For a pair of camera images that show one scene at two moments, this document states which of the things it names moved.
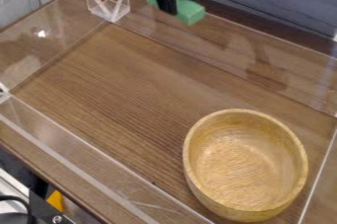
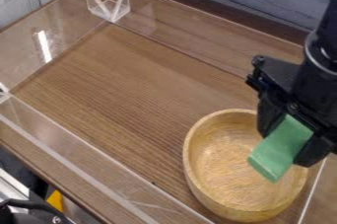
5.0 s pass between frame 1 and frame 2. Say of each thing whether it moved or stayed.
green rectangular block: moved
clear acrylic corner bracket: stayed
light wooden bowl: stayed
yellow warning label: stayed
